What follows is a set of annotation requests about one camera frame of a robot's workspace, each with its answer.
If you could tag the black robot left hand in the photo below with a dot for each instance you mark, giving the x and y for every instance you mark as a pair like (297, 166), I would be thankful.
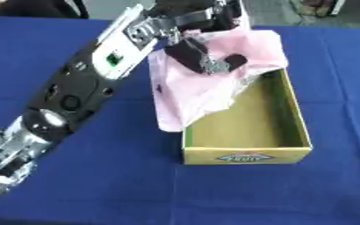
(191, 55)

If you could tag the pink plastic bag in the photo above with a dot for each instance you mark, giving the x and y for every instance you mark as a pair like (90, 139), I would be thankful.
(198, 90)

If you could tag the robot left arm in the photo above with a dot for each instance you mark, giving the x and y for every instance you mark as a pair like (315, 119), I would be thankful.
(75, 88)

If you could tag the tan cardboard box green inside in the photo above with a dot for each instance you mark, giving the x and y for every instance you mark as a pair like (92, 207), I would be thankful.
(249, 129)

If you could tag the person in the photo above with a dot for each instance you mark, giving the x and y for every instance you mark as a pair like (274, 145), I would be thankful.
(34, 7)

